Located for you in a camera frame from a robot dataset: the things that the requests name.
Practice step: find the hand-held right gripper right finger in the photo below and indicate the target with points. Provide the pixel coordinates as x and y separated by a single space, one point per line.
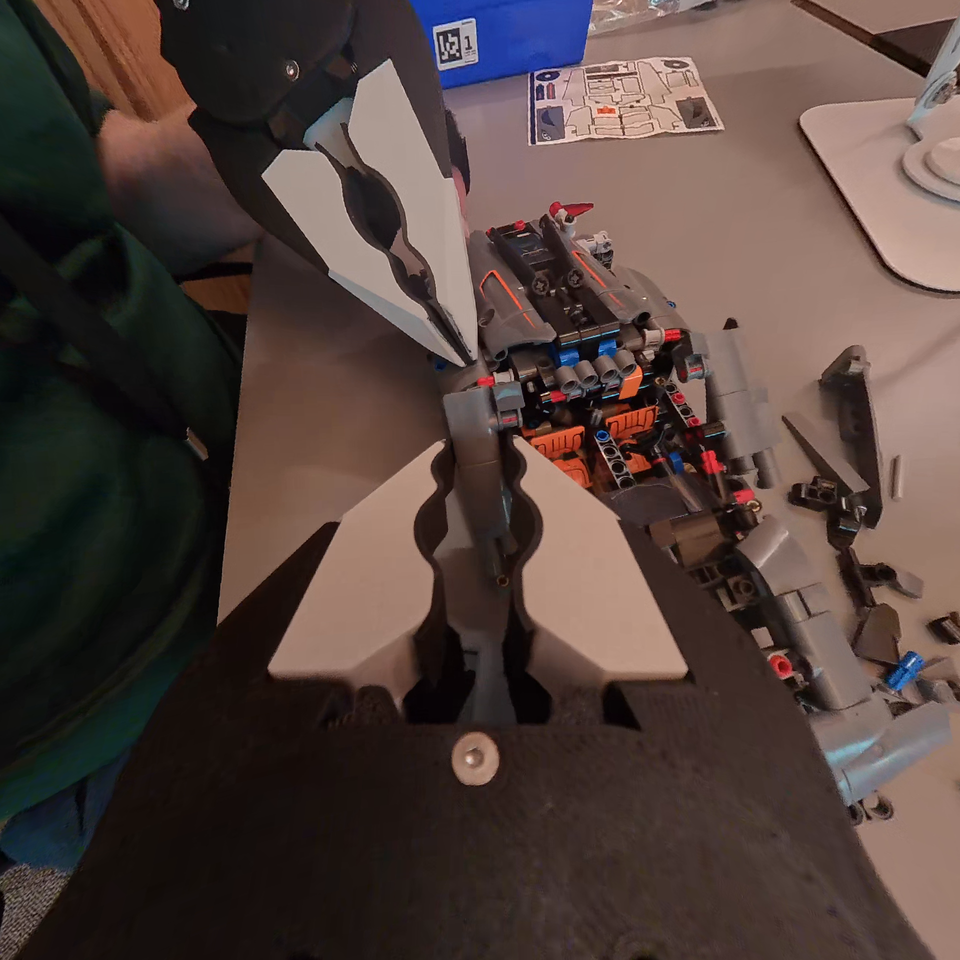
600 600

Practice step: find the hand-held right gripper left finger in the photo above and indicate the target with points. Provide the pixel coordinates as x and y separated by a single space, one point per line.
345 600

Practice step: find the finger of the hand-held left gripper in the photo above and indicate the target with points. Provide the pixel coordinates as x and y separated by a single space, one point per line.
420 172
337 240

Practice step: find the grey lego car model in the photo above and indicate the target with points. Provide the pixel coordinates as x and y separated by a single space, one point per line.
600 360

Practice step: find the person's left forearm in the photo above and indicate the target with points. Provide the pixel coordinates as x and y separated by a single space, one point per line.
150 187

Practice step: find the lego sticker sheet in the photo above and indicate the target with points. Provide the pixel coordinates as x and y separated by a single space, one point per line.
622 101

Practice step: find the pile of small lego pieces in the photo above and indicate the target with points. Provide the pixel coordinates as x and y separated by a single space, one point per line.
814 491

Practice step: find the dark grey lego panel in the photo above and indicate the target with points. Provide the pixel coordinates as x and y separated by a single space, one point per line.
855 420

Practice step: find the light grey lego axle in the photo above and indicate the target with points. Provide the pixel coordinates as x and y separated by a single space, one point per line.
897 477

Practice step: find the blue plastic bin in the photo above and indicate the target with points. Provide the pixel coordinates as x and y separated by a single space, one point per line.
517 30

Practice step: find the clear plastic bag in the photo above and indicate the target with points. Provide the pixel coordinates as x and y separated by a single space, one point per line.
645 15

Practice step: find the white stand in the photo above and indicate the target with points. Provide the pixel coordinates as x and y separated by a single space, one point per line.
862 195

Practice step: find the wooden post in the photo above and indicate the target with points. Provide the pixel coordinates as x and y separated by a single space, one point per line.
112 45

